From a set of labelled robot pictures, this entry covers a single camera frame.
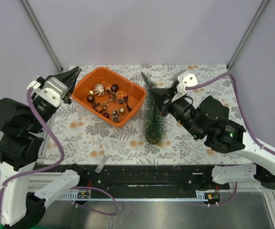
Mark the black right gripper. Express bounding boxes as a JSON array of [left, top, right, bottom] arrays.
[[149, 84, 204, 138]]

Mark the small green christmas tree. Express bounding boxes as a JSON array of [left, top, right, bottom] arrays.
[[141, 72, 166, 145]]

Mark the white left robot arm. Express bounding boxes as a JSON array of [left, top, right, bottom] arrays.
[[0, 67, 88, 229]]

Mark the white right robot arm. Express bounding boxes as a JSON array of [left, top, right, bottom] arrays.
[[150, 87, 275, 190]]

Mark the silver gold striped ball ornament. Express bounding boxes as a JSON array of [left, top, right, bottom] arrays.
[[93, 83, 105, 97]]

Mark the brown ribbon bow ornament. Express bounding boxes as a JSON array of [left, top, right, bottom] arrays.
[[123, 95, 132, 112]]

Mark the small pine cone ornament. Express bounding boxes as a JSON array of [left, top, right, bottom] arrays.
[[118, 98, 124, 104]]

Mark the orange plastic bin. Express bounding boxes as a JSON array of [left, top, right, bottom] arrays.
[[71, 67, 146, 128]]

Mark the dark brown ball ornament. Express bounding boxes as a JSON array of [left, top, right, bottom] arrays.
[[111, 84, 119, 93]]

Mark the brown pine cone ornament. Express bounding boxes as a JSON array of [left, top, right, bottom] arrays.
[[112, 109, 119, 116]]

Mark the frosted pine cone ornament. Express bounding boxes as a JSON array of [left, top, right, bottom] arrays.
[[112, 115, 120, 123]]

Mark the floral patterned table mat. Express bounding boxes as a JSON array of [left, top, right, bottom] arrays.
[[52, 64, 250, 165]]

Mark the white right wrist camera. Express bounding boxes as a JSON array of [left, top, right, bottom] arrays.
[[175, 70, 198, 95]]

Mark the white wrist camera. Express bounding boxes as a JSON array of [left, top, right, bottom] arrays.
[[175, 70, 198, 95], [27, 76, 45, 94]]

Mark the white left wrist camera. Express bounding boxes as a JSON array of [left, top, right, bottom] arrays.
[[27, 76, 45, 94]]

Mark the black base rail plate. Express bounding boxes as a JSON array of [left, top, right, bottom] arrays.
[[32, 164, 231, 191]]

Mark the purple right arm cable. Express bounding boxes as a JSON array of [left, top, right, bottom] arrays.
[[186, 73, 275, 208]]

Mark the white slotted cable duct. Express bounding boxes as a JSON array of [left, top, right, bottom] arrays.
[[57, 189, 208, 202]]

